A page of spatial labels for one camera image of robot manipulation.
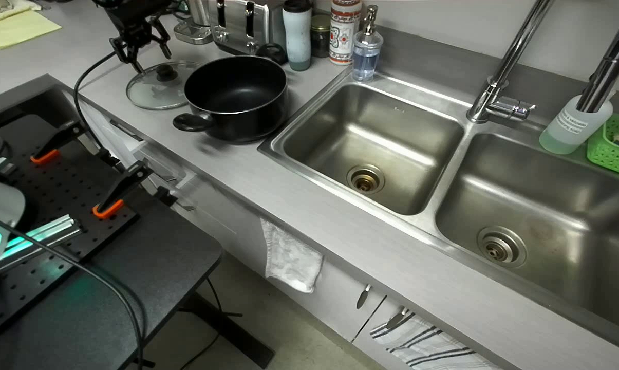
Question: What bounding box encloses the white plastic bottle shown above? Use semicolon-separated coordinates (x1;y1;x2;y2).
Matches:
539;94;614;155

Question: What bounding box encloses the green plastic basket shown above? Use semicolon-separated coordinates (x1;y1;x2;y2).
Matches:
586;113;619;180

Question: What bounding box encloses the glass lid with black knob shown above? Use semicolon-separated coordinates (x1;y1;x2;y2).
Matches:
125;60;205;111

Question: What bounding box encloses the cabinet door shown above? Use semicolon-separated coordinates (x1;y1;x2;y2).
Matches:
266;252;388;343

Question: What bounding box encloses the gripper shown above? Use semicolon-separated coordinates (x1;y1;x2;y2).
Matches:
92;0;174;75

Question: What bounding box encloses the printed cloth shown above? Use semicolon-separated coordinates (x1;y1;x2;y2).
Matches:
0;0;42;28

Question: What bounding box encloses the black round cap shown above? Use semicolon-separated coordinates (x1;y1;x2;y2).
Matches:
256;43;288;66

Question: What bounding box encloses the patterned canister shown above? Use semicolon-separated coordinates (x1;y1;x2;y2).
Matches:
329;0;363;66

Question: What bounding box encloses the white teal water bottle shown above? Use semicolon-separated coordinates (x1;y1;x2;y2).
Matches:
282;0;313;71

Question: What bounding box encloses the aluminium rail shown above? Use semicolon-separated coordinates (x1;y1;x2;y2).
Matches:
0;214;82;281

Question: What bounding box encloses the black pot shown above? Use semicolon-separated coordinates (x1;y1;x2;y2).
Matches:
172;55;290;143

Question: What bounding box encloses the black orange clamp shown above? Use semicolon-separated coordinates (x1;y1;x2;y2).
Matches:
92;160;154;220
30;120;87;165

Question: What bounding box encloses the striped towel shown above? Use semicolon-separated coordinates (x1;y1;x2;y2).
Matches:
369;310;501;370

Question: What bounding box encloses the black cable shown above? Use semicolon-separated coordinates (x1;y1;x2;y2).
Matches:
0;210;146;370
180;277;244;370

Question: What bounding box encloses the steel sink basin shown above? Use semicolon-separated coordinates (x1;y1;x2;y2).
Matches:
257;71;467;217
435;129;619;337

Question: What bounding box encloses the yellow notepad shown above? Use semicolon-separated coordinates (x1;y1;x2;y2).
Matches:
0;10;62;50

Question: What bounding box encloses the silver appliance base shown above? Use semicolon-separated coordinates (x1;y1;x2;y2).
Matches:
173;0;215;45

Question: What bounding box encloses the silver toaster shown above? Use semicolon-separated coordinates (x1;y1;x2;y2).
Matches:
209;0;287;57

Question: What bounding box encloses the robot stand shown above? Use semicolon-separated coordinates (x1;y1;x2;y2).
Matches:
0;75;275;370

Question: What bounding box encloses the white towel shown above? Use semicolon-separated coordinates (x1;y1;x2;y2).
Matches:
260;218;325;294

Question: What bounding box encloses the chrome tap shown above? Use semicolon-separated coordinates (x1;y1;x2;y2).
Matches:
576;0;619;114
466;0;554;124

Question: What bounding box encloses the drawer handle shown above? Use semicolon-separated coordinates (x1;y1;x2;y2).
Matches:
109;119;145;142

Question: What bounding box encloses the clear soap dispenser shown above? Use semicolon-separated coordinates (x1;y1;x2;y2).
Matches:
351;5;384;82

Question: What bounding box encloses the dark glass jar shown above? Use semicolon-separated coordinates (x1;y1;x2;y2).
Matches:
310;12;332;59

